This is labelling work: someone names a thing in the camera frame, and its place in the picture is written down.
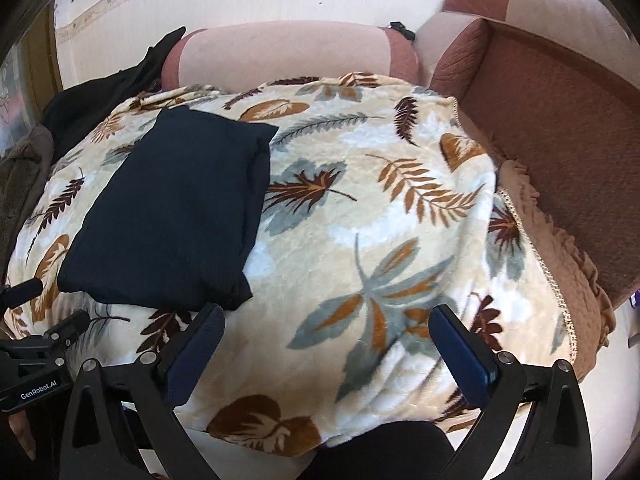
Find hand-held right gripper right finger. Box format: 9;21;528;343
429;304;593;480

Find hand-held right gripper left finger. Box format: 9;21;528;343
47;302;226;480

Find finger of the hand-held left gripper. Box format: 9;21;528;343
42;309;91;353
0;279;45;312

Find navy pinstriped garment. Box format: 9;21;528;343
56;106;280;311

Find grey-brown fuzzy cloth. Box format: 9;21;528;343
0;125;56;271

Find person's black pants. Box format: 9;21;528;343
297;419;453;480

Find brown frilly sofa cover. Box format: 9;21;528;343
492;157;618;381

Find leaf print fleece blanket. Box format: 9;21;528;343
2;74;581;461

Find black cloth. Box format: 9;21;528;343
40;26;187;161

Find brown and pink sofa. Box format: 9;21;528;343
160;0;640;311

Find small black object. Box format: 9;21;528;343
389;20;417;42

